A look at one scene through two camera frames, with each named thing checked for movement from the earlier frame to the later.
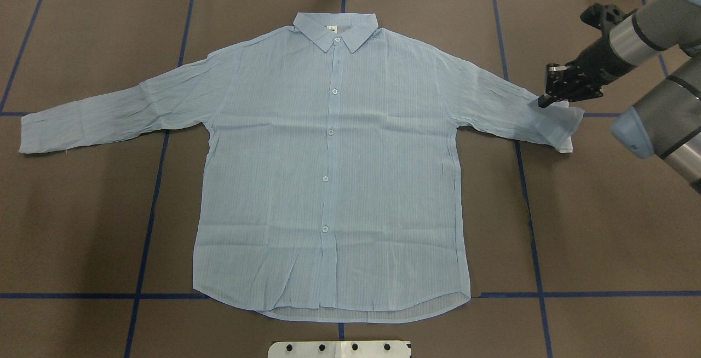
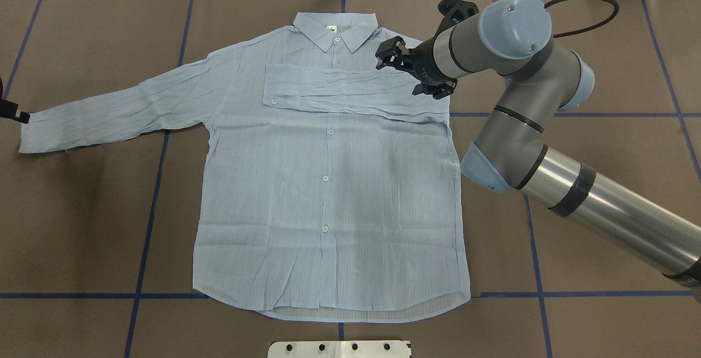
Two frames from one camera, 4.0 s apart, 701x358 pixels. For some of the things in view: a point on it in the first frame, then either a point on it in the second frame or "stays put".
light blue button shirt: (328, 184) stays put
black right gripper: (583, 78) → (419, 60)
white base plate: (339, 349) stays put
